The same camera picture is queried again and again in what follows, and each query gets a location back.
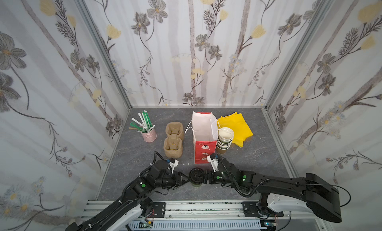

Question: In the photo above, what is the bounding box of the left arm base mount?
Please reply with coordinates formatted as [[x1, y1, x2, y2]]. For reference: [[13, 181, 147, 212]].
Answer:
[[141, 202, 166, 219]]

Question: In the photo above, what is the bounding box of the yellow paper napkins stack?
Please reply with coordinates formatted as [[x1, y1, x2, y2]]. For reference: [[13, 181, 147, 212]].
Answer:
[[218, 112, 253, 148]]

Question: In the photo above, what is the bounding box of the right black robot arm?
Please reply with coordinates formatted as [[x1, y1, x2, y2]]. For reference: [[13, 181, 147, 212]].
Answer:
[[195, 153, 343, 223]]

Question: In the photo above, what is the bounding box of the pink metal bucket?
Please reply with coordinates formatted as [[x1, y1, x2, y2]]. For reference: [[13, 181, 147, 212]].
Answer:
[[141, 128, 157, 143]]

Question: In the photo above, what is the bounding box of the green and white straws bundle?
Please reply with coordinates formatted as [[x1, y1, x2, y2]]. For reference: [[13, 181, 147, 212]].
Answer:
[[129, 110, 155, 134]]

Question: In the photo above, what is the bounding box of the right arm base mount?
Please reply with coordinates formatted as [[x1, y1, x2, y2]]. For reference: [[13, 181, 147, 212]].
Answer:
[[242, 202, 284, 219]]

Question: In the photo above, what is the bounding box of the stack of paper cups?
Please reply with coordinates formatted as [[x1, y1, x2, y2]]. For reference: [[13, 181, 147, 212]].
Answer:
[[216, 127, 234, 154]]

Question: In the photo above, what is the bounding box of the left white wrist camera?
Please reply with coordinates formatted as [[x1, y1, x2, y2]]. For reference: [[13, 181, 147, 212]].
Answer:
[[167, 158, 179, 173]]

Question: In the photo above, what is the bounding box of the red white paper bag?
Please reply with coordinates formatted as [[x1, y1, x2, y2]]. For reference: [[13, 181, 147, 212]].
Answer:
[[185, 112, 218, 164]]

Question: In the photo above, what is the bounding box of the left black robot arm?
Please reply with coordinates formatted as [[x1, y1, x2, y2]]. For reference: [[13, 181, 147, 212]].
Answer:
[[66, 151, 190, 231]]

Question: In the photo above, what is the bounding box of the brown pulp cup carrier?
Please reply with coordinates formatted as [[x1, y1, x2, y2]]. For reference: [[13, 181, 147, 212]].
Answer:
[[163, 122, 185, 159]]

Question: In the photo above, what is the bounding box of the green white paper cup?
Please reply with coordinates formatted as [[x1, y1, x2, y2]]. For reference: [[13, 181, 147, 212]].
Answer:
[[191, 182, 202, 187]]

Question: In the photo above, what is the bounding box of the black plastic cup lid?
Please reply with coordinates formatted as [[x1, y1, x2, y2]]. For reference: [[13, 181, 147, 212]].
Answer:
[[189, 168, 204, 185]]

